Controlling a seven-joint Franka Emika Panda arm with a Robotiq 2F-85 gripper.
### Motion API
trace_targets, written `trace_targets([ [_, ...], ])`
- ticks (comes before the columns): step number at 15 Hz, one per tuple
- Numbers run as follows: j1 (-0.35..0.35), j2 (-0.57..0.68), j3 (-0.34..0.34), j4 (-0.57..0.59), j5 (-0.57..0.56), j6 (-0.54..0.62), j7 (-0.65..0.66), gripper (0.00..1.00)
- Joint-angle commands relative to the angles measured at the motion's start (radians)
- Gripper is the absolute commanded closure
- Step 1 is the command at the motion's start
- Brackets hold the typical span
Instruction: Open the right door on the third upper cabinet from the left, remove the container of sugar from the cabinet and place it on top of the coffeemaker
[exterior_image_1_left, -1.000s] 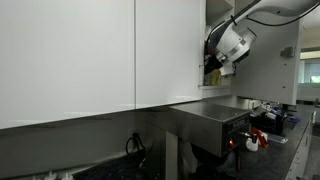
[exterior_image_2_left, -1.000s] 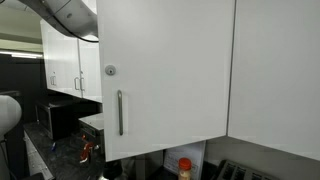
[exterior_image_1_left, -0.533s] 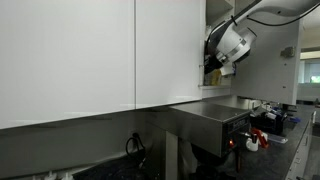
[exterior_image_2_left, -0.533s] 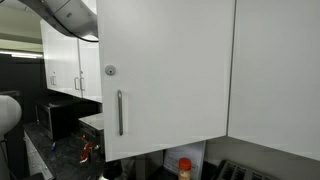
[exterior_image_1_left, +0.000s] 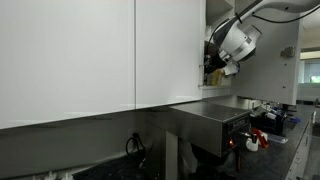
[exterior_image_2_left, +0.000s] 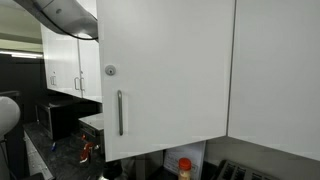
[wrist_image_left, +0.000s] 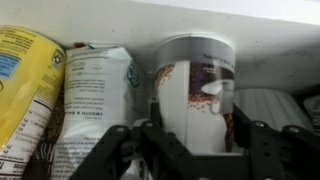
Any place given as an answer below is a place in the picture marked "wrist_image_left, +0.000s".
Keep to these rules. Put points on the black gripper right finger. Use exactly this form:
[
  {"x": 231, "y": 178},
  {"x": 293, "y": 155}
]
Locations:
[{"x": 280, "y": 153}]

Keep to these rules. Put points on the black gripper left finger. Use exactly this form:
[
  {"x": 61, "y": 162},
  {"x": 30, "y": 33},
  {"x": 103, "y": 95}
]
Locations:
[{"x": 133, "y": 153}]

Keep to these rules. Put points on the yellow container orange lid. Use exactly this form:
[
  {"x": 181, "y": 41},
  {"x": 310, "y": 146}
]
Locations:
[{"x": 23, "y": 93}]

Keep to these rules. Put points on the white cabinet carcass with shelves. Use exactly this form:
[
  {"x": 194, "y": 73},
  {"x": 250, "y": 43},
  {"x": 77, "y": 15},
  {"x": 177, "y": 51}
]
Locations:
[{"x": 100, "y": 20}]

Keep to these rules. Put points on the white paper coffee filters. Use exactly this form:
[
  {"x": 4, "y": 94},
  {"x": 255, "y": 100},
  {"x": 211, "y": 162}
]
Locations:
[{"x": 266, "y": 106}]

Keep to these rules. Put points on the white printed packet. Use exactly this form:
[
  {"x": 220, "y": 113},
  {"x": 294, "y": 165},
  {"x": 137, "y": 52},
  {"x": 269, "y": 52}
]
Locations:
[{"x": 313, "y": 106}]

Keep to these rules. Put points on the white coffee bag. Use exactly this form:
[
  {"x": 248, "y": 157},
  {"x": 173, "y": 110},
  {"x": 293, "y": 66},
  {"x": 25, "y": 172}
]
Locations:
[{"x": 90, "y": 100}]

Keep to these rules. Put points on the dark brown bag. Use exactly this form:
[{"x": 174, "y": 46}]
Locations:
[{"x": 50, "y": 133}]

